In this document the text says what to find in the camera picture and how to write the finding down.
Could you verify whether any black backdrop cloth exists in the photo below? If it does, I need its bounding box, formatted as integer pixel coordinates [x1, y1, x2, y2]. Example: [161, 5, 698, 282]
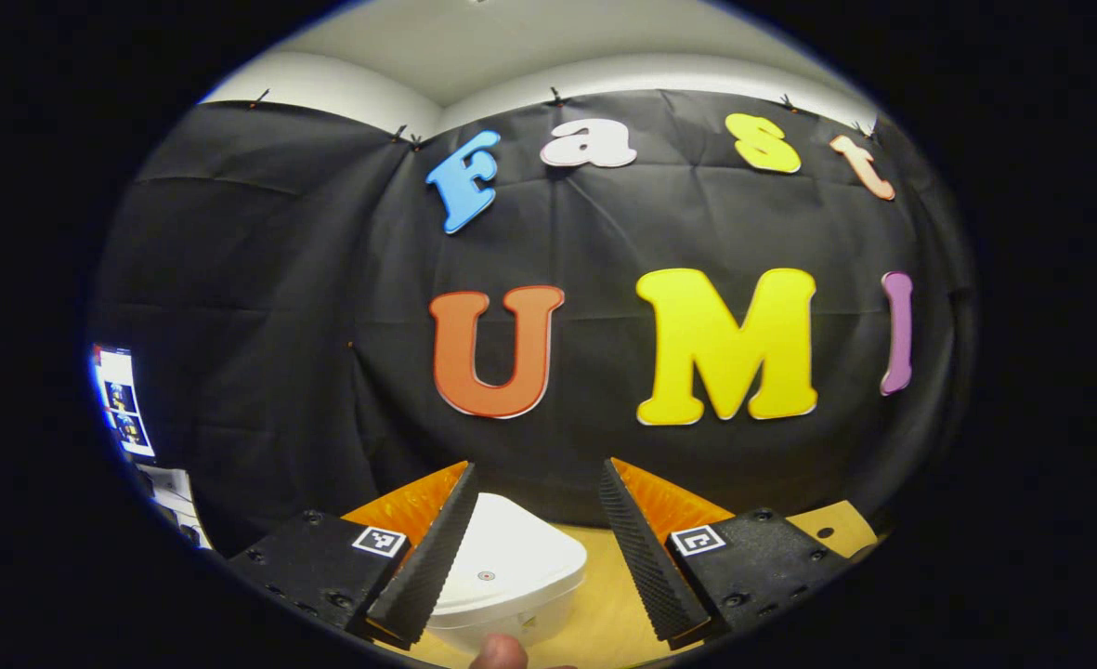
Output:
[88, 88, 976, 558]

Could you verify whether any computer monitor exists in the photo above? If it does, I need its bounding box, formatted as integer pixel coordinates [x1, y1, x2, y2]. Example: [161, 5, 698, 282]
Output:
[91, 344, 156, 459]

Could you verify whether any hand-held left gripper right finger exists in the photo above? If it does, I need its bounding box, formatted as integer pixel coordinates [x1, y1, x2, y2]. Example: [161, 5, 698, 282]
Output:
[599, 457, 854, 647]

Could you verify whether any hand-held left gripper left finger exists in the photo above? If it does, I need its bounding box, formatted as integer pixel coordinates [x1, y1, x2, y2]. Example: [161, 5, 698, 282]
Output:
[228, 462, 479, 649]

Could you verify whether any white garbage bin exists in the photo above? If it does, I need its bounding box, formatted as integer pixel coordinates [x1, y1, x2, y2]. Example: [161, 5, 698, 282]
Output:
[423, 492, 589, 656]

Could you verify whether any wooden desktop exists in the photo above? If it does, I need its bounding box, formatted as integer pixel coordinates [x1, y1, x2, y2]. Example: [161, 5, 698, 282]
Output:
[376, 500, 881, 669]

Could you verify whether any white side table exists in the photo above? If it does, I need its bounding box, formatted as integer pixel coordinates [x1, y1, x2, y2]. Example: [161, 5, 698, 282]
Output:
[135, 465, 215, 549]

